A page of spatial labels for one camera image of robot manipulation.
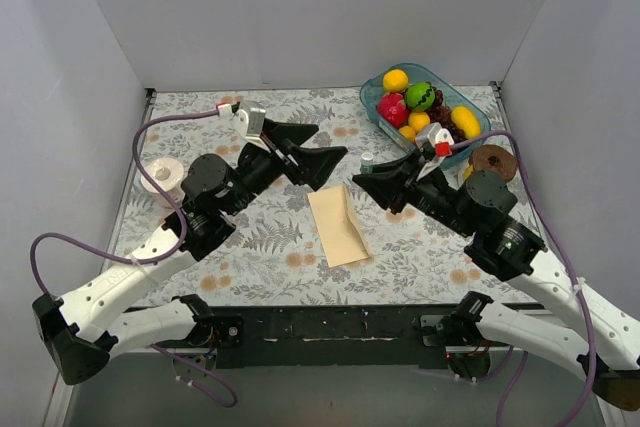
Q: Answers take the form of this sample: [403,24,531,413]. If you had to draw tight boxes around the green white glue stick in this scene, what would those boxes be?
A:
[360,152,374,174]

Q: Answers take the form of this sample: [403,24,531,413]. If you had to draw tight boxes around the beige paper envelope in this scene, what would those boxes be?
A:
[308,186,371,268]

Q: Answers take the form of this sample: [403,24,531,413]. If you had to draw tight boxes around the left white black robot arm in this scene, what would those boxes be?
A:
[32,120,347,385]

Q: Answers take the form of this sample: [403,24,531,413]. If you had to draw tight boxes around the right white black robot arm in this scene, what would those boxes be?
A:
[353,154,639,411]

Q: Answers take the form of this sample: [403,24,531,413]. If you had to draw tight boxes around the white labelled jar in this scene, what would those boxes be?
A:
[457,164,474,186]

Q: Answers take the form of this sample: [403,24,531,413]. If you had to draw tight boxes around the small orange lemon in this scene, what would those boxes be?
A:
[398,125,416,144]

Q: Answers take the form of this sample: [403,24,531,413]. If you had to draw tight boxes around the small yellow lemon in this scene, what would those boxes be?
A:
[407,112,431,134]

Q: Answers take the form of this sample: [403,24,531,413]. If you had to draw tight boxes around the red strawberry toy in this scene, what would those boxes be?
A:
[376,93,409,129]

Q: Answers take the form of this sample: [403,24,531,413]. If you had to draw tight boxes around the floral patterned table mat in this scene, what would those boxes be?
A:
[140,88,528,307]

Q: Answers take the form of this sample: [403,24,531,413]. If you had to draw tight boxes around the dark purple grapes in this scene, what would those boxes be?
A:
[426,90,466,143]

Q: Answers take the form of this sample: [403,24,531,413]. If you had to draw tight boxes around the yellow mango toy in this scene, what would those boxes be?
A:
[450,105,483,140]

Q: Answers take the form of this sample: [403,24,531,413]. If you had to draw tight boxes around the white toilet paper roll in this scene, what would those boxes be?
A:
[141,157,185,208]

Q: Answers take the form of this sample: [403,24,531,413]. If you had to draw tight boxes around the green watermelon toy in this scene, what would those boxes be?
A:
[405,82,436,112]

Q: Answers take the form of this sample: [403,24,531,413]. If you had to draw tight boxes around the teal plastic fruit basket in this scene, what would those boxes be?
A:
[359,63,491,153]

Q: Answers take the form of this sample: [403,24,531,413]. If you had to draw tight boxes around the yellow orange fruit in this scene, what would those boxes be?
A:
[382,69,409,93]

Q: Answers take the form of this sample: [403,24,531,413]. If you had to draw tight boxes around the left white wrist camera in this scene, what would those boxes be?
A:
[232,100,268,151]

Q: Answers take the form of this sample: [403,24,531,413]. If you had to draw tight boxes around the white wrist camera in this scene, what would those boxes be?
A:
[232,100,268,151]
[415,123,454,180]

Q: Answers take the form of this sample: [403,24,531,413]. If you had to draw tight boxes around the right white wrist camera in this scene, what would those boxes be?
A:
[415,123,454,180]

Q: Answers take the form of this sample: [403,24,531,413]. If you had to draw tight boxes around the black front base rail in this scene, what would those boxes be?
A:
[197,304,454,369]

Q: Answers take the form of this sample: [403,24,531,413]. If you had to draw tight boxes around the aluminium frame profile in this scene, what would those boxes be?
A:
[42,380,74,427]

